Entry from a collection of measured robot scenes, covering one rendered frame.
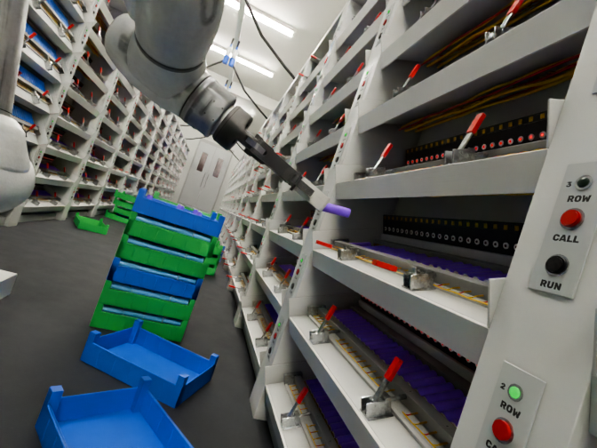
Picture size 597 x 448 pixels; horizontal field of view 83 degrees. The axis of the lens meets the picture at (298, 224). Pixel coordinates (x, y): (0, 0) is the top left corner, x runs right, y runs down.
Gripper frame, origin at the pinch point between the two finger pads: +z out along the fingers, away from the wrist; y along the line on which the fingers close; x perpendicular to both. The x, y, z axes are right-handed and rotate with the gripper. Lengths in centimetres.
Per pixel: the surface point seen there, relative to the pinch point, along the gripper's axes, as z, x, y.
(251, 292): 27, -50, -89
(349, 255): 17.1, -4.7, -6.7
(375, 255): 18.8, -1.2, -0.5
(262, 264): 23, -37, -91
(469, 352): 18.0, -3.4, 32.7
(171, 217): -21, -35, -57
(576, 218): 11.5, 11.4, 38.1
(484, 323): 16.4, 0.0, 33.3
